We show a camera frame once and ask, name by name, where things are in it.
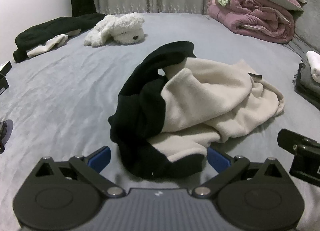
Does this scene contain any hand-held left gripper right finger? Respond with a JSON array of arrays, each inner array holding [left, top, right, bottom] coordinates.
[[191, 146, 290, 199]]

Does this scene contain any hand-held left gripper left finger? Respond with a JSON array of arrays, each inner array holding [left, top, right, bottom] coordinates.
[[34, 146, 125, 198]]

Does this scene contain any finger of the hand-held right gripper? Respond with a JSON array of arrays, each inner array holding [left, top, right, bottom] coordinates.
[[277, 129, 304, 157]]

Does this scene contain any black and cream sweater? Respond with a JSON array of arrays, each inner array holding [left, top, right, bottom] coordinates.
[[108, 41, 285, 180]]

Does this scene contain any dark folded garment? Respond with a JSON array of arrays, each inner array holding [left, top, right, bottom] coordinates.
[[294, 84, 320, 105]]

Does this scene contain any grey bed sheet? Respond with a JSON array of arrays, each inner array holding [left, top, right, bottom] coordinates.
[[0, 13, 320, 221]]

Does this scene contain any black device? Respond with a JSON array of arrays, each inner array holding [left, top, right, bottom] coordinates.
[[0, 119, 13, 154]]

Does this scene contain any grey quilted blanket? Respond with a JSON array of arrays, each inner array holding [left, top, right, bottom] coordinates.
[[282, 0, 320, 54]]

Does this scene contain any black box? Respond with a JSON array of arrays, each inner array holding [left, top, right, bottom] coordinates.
[[0, 61, 12, 95]]

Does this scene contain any pink quilt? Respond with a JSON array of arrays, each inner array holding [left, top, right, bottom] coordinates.
[[206, 0, 295, 44]]

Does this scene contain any white plush dog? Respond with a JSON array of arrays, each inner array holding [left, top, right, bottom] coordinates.
[[84, 12, 147, 47]]

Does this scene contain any black and cream clothing pile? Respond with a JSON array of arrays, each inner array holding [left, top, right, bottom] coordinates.
[[14, 13, 107, 63]]

